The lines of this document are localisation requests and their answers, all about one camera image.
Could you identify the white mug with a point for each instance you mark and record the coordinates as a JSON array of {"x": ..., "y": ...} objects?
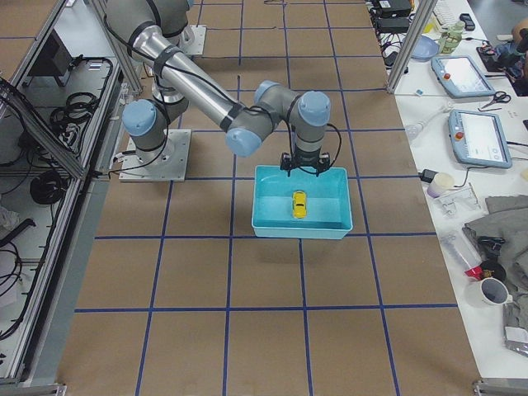
[{"x": 487, "y": 293}]

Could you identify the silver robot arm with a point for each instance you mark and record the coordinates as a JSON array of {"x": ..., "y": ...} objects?
[
  {"x": 147, "y": 121},
  {"x": 150, "y": 32}
]

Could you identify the blue bowl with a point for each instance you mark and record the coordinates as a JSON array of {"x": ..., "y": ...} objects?
[{"x": 425, "y": 49}]

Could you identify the blue teach pendant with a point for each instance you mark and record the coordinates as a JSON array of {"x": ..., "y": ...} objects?
[
  {"x": 460, "y": 77},
  {"x": 477, "y": 138}
]

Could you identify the light blue plastic bin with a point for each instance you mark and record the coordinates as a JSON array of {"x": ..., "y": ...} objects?
[{"x": 328, "y": 203}]

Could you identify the upper blue teach pendant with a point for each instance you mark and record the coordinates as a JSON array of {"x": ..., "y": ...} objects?
[{"x": 460, "y": 77}]

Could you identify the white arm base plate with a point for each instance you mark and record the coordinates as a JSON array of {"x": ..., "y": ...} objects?
[
  {"x": 192, "y": 40},
  {"x": 165, "y": 165}
]

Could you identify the black scissors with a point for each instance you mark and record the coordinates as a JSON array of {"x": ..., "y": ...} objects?
[{"x": 498, "y": 97}]

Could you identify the grey cloth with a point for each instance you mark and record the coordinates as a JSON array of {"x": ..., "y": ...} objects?
[{"x": 506, "y": 219}]

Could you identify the yellow toy beetle car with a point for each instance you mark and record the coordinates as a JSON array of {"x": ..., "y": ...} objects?
[{"x": 299, "y": 205}]

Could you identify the aluminium frame post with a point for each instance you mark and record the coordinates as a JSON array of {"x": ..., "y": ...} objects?
[{"x": 421, "y": 18}]

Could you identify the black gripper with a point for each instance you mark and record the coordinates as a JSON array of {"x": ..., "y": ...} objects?
[{"x": 304, "y": 161}]

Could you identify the lower blue teach pendant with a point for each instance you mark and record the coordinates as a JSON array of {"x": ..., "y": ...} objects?
[{"x": 477, "y": 138}]

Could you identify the aluminium side frame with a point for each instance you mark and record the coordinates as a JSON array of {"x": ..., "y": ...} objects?
[{"x": 64, "y": 84}]

